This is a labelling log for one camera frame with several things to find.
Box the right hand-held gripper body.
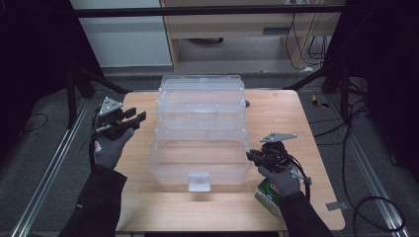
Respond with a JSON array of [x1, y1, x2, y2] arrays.
[[259, 131, 297, 173]]

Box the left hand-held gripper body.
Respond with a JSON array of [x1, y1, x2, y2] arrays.
[[96, 96, 128, 140]]

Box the green cardboard box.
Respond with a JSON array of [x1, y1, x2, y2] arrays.
[[253, 177, 285, 218]]

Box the clear plastic storage box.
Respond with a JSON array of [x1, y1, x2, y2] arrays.
[[148, 74, 253, 194]]

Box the person's right hand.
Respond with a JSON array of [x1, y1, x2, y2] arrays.
[[257, 162, 302, 198]]

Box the person's left hand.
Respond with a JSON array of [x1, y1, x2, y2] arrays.
[[93, 126, 135, 171]]

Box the black metal stand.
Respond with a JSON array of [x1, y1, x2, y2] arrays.
[[283, 57, 351, 123], [63, 60, 132, 130]]

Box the yellow black tape strip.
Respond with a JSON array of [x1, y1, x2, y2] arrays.
[[310, 94, 331, 110]]

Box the white cabinet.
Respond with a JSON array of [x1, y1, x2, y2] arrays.
[[69, 0, 173, 69]]

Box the grey tape piece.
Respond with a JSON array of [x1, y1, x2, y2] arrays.
[[325, 200, 350, 212]]

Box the dark curtain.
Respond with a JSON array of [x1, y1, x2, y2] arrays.
[[0, 0, 103, 156], [324, 0, 419, 186]]

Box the light wooden desk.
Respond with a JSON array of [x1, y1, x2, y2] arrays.
[[159, 0, 346, 72]]

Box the thin black floor cable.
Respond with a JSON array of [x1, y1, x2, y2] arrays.
[[19, 113, 49, 134]]

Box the black floor cable bundle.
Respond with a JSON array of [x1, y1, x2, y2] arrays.
[[309, 95, 371, 148]]

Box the aluminium floor rail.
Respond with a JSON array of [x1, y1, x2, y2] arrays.
[[329, 98, 411, 237], [9, 98, 91, 237]]

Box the black cables under desk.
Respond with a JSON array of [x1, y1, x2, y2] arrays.
[[284, 13, 331, 72]]

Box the black horizontal frame bar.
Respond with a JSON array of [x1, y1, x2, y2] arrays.
[[73, 4, 347, 19]]

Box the looped black floor cable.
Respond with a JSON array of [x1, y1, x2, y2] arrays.
[[352, 196, 407, 233]]

